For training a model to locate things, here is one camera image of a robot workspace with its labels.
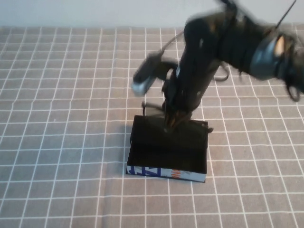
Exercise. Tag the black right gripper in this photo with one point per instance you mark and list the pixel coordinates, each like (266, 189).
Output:
(194, 66)

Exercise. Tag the black sunglasses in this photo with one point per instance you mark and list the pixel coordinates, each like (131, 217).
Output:
(210, 129)

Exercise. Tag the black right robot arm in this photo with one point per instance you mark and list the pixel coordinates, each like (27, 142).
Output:
(263, 59)

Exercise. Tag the black glasses case printed front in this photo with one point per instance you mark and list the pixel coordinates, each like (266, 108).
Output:
(166, 154)

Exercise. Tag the grey white-checked tablecloth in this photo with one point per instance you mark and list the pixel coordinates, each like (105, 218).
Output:
(59, 142)

